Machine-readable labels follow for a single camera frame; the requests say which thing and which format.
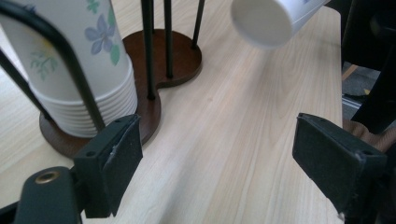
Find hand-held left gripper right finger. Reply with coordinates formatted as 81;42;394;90
291;112;389;217

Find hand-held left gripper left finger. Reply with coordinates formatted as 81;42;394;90
74;113;144;219

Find stack of white paper cups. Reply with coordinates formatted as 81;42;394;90
0;0;139;139

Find brown cup holder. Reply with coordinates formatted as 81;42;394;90
0;0;206;160

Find single flowered paper cup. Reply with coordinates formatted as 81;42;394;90
230;0;332;50

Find metal floor rail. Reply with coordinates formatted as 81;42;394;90
341;94;362;110

